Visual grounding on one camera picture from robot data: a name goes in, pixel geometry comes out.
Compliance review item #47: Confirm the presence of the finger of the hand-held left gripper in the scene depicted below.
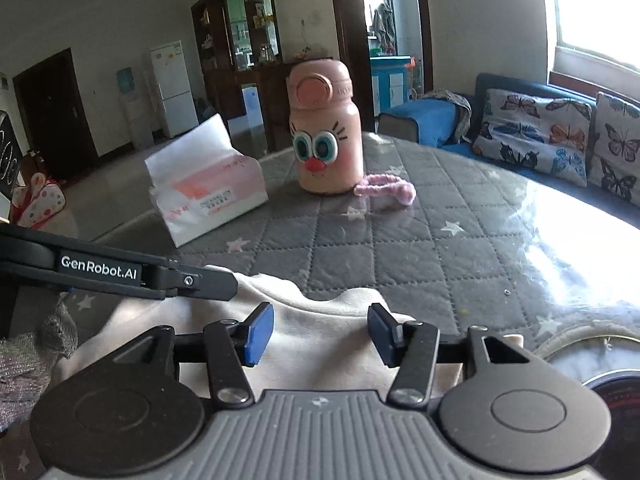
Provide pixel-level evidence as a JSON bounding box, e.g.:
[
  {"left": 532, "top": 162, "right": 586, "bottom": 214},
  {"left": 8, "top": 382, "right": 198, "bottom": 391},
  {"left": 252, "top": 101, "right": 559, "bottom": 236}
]
[{"left": 167, "top": 260, "right": 239, "bottom": 301}]

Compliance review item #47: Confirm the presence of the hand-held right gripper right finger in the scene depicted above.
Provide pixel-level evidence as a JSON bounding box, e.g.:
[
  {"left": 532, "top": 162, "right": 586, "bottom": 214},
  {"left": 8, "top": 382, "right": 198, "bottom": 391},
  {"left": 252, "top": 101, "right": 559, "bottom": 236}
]
[{"left": 366, "top": 304, "right": 538, "bottom": 408}]

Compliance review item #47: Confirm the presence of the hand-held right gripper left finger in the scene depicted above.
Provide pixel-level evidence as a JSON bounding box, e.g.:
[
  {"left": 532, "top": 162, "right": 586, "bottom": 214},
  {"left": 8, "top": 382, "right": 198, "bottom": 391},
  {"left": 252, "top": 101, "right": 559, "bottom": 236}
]
[{"left": 107, "top": 302, "right": 275, "bottom": 408}]

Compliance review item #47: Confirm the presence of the beige garment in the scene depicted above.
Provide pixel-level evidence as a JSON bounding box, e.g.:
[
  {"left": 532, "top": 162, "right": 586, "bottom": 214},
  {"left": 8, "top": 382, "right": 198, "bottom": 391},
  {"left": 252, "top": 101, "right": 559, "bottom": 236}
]
[{"left": 50, "top": 265, "right": 523, "bottom": 401}]

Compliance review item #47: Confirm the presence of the grey cloth on sofa arm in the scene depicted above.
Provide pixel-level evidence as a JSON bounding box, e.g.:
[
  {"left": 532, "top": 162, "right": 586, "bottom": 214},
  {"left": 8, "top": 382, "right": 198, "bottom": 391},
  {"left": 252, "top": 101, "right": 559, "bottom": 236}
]
[{"left": 417, "top": 89, "right": 473, "bottom": 141}]

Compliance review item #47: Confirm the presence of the grey star quilted table cover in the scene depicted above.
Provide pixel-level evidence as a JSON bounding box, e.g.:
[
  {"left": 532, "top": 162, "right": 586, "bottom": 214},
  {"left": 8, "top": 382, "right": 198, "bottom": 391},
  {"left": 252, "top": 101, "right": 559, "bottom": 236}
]
[{"left": 0, "top": 132, "right": 640, "bottom": 480}]

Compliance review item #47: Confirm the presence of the polka dot bag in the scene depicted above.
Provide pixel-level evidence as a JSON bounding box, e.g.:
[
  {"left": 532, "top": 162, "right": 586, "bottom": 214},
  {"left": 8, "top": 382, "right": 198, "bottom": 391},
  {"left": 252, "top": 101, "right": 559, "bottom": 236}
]
[{"left": 11, "top": 172, "right": 67, "bottom": 228}]

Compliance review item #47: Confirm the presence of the pink white tissue pack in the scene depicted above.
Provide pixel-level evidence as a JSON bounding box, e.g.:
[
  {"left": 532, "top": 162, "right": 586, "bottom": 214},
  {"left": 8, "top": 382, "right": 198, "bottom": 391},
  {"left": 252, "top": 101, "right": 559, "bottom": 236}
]
[{"left": 144, "top": 112, "right": 268, "bottom": 248}]

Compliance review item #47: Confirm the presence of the grey knit cloth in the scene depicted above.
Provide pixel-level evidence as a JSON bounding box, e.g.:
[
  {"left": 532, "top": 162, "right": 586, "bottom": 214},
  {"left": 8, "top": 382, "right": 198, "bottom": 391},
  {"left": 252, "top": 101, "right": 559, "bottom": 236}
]
[{"left": 0, "top": 302, "right": 76, "bottom": 428}]

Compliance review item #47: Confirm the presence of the black chalkboard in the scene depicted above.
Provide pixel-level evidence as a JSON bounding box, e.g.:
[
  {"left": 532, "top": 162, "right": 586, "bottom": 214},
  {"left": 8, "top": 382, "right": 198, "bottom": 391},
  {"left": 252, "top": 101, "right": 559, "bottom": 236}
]
[{"left": 0, "top": 110, "right": 22, "bottom": 223}]

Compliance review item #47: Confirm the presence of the white water dispenser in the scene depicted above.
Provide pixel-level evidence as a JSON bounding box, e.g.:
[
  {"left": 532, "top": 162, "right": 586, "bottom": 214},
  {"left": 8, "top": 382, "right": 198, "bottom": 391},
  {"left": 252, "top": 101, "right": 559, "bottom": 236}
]
[{"left": 116, "top": 67, "right": 155, "bottom": 150}]

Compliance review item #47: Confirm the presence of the dark wooden door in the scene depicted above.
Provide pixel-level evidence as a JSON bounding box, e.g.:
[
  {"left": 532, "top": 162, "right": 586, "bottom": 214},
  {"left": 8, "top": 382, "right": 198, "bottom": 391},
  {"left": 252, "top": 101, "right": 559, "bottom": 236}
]
[{"left": 12, "top": 47, "right": 98, "bottom": 181}]

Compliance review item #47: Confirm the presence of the pink face bottle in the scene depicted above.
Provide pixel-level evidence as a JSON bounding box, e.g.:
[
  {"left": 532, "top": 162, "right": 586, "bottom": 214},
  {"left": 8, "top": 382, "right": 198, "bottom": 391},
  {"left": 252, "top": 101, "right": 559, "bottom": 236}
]
[{"left": 286, "top": 57, "right": 365, "bottom": 196}]

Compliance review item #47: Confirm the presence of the white refrigerator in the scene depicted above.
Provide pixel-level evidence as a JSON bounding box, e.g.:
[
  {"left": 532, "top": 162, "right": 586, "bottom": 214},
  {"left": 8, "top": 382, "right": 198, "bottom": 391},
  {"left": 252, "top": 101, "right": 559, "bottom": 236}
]
[{"left": 149, "top": 40, "right": 200, "bottom": 139}]

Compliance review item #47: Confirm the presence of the dark wooden display cabinet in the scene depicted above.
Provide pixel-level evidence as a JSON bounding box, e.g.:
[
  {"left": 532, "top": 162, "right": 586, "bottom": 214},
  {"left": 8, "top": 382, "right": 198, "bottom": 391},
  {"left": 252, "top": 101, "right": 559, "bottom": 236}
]
[{"left": 190, "top": 0, "right": 301, "bottom": 153}]

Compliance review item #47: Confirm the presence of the round white-rimmed tray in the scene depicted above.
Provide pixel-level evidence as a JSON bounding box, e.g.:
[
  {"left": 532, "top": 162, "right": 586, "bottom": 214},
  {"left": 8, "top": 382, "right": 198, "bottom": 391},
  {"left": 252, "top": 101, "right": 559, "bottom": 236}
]
[{"left": 537, "top": 322, "right": 640, "bottom": 480}]

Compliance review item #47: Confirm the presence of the blue cabinet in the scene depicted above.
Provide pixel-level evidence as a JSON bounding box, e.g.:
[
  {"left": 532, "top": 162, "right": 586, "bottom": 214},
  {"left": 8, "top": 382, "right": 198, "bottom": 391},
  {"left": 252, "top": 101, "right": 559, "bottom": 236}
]
[{"left": 370, "top": 55, "right": 418, "bottom": 116}]

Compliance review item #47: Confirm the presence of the blue sofa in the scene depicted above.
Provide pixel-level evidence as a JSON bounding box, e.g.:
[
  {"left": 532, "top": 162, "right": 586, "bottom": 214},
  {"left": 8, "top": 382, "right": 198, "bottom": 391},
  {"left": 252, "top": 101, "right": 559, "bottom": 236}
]
[{"left": 377, "top": 72, "right": 640, "bottom": 231}]

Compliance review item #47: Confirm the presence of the hanging grey jacket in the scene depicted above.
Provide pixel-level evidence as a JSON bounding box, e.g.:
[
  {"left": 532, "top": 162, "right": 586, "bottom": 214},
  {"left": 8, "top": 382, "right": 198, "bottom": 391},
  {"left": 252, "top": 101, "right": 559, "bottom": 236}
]
[{"left": 371, "top": 2, "right": 396, "bottom": 43}]

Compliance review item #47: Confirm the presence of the window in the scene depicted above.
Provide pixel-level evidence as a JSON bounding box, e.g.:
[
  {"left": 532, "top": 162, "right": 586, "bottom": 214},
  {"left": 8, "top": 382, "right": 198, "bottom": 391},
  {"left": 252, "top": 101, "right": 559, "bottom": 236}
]
[{"left": 547, "top": 0, "right": 640, "bottom": 73}]

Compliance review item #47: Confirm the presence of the pink fuzzy strap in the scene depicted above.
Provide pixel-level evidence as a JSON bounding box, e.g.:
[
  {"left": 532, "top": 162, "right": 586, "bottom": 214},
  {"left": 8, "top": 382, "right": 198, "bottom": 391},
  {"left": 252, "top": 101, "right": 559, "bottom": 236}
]
[{"left": 354, "top": 172, "right": 416, "bottom": 207}]

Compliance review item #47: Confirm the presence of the dark wooden door frame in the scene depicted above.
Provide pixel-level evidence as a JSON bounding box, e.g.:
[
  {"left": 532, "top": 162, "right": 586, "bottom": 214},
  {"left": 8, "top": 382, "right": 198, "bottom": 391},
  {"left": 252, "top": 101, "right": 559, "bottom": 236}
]
[{"left": 327, "top": 0, "right": 433, "bottom": 133}]

